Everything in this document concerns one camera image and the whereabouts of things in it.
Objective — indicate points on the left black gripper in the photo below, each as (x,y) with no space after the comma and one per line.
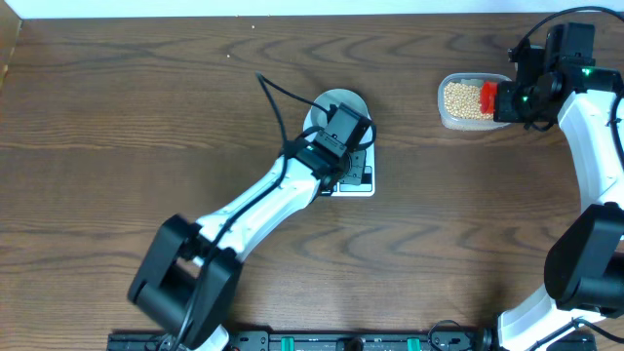
(354,177)

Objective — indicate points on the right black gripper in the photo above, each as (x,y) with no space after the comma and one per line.
(504,110)

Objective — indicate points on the red plastic measuring scoop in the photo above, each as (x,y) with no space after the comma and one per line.
(487,97)

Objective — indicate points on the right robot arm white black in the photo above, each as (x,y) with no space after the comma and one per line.
(583,272)

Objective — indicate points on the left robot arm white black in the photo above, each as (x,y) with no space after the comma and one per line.
(188,278)

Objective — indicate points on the white digital kitchen scale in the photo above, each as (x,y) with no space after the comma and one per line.
(366,187)

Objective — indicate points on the white round bowl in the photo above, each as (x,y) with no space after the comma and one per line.
(324,105)

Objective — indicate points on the clear plastic soybean container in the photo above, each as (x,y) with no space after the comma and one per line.
(459,102)

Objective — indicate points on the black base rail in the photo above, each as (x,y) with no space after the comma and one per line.
(272,341)

